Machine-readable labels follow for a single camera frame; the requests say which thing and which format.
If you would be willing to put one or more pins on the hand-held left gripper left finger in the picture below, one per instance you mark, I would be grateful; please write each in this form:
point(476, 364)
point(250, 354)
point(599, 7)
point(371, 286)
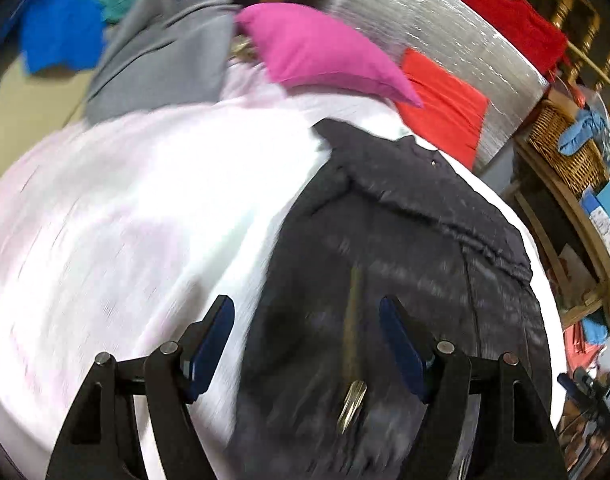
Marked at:
point(212, 345)

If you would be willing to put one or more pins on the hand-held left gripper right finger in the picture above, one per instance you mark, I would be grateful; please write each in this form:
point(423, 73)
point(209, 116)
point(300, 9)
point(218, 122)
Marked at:
point(405, 350)

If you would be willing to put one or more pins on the black puffer jacket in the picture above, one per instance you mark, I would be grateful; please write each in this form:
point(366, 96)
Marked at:
point(410, 240)

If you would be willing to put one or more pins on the pink bag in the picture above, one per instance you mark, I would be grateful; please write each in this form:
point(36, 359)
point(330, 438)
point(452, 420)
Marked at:
point(582, 350)

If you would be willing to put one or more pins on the wooden shelf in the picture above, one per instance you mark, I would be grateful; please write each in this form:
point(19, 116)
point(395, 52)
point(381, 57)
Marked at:
point(585, 240)

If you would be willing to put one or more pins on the white printed box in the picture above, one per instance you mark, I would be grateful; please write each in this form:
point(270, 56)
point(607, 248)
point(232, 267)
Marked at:
point(607, 232)

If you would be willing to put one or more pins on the white bed blanket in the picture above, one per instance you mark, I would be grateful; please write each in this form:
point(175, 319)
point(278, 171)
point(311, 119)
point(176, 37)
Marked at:
point(110, 210)

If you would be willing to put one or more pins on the wicker basket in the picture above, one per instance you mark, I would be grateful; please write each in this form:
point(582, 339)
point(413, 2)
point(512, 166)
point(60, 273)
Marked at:
point(585, 175)

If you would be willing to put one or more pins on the red cloth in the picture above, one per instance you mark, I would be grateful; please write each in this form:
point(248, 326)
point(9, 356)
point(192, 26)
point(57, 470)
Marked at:
point(445, 105)
point(495, 5)

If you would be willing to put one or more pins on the light blue cloth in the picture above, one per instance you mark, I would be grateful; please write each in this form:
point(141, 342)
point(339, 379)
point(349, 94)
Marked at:
point(585, 130)

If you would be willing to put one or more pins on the grey coat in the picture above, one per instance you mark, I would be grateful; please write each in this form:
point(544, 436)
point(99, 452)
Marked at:
point(160, 60)

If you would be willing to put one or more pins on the pink cloth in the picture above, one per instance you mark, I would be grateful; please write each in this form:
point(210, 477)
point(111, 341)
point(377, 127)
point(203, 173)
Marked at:
point(310, 50)

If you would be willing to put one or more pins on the silver foil insulation mat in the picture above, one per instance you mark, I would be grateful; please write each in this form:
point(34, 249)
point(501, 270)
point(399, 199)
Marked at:
point(460, 30)

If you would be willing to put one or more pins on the blue jacket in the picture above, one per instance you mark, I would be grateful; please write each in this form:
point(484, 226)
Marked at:
point(60, 30)

